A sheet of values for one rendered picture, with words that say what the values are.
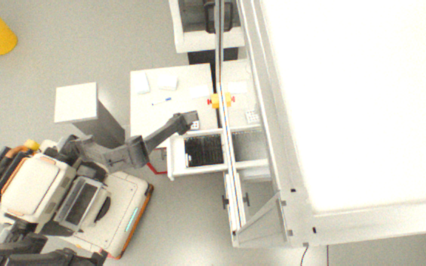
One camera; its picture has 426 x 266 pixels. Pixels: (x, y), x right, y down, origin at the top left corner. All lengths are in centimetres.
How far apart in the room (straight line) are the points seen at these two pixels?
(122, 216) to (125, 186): 23
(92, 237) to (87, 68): 181
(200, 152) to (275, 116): 115
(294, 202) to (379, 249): 231
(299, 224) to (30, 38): 372
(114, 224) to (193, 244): 65
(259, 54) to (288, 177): 23
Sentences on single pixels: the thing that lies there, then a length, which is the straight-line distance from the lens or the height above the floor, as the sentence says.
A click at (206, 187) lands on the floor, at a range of 244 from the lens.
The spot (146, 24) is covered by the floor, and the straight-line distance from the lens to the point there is 349.
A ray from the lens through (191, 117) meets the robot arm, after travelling 135.
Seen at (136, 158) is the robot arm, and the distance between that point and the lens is 99.
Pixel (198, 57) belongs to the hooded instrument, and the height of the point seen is 71.
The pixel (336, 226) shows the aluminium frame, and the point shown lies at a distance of 43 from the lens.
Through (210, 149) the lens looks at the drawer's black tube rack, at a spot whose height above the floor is 90.
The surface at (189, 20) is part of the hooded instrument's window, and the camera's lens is 189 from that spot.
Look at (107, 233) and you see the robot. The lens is 226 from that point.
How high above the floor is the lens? 238
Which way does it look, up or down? 68 degrees down
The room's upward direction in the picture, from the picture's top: 4 degrees counter-clockwise
